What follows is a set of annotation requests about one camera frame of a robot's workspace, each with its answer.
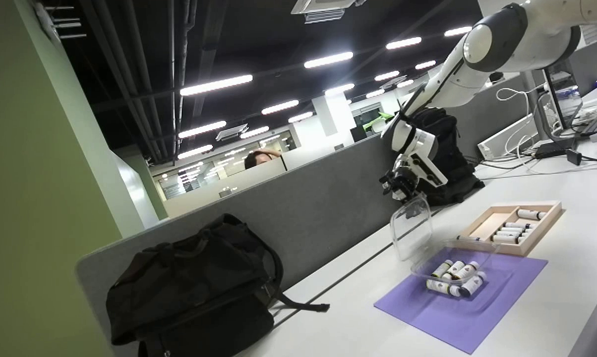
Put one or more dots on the white flat device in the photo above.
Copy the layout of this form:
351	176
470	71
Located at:
506	140

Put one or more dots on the green-banded white-label bottle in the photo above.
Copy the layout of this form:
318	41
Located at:
512	231

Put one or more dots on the black computer monitor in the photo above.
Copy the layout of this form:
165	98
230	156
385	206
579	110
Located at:
591	63

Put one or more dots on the clear plastic lid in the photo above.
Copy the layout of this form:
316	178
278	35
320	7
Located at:
413	231

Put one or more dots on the ceiling tube light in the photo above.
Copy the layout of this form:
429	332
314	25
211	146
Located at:
387	77
403	45
254	132
423	65
280	108
328	61
300	118
203	130
339	89
217	85
195	152

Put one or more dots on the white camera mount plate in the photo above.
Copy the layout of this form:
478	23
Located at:
429	170

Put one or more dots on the grey desk partition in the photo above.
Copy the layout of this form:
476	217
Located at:
324	206
488	120

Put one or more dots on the person head dark hair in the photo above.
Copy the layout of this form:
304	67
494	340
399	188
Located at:
260	160

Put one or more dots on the purple mat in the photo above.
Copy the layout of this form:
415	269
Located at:
443	328

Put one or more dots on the clear plastic container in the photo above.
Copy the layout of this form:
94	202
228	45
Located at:
419	295

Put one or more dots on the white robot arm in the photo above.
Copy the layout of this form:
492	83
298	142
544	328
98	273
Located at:
508	41

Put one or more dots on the wooden compartment tray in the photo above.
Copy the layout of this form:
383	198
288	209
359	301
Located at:
490	221

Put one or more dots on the black backpack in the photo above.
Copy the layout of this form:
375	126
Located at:
458	160
191	285

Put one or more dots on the black power adapter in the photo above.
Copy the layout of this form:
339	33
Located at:
552	150

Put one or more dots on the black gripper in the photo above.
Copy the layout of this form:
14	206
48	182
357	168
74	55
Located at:
403	180

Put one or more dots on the small white-label bottle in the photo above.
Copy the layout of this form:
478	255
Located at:
437	287
458	271
453	291
441	269
470	287

